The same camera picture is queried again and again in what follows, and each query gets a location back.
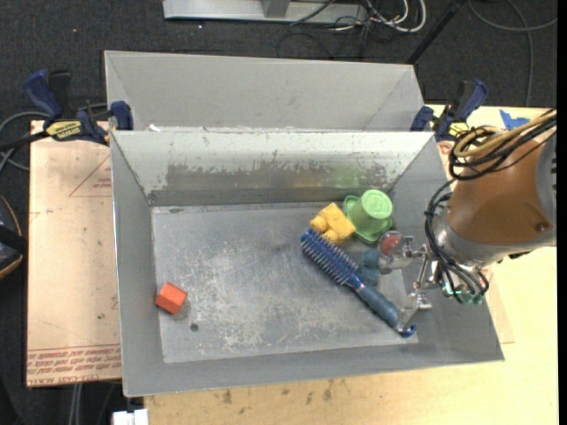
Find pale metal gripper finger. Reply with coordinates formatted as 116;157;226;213
400;235;429;261
395;291;434;335

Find clear glass thing red disc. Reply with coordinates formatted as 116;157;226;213
377;231;416;274

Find dark teal toy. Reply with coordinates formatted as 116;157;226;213
359;249;384;287

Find green plastic cup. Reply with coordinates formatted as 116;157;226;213
342;188;395;244

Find blue hairbrush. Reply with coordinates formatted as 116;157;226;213
299;228;418;338

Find yellow toy block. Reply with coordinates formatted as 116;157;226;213
308;202;357;244

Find grey metal bin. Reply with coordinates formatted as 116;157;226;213
104;50;506;398

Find orange cube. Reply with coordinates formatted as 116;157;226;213
154;282;189;315

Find brown cardboard board red print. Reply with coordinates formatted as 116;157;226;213
26;119;123;389

